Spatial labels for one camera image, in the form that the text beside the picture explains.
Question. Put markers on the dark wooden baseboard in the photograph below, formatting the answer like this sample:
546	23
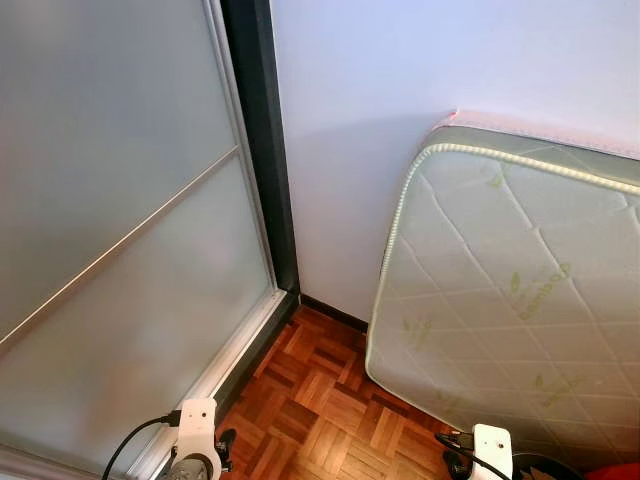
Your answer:
335	313

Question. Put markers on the frosted glass sliding door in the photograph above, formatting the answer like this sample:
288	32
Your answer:
100	150

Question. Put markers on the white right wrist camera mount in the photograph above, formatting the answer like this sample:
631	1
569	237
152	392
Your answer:
492	450

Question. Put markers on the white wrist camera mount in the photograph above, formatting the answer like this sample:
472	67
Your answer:
492	450
197	425

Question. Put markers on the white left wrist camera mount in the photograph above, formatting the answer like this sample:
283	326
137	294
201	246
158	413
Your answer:
197	425

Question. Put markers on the dark door frame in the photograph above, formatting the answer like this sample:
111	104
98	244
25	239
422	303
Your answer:
262	150

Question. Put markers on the quilted white mattress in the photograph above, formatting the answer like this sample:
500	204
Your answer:
500	300

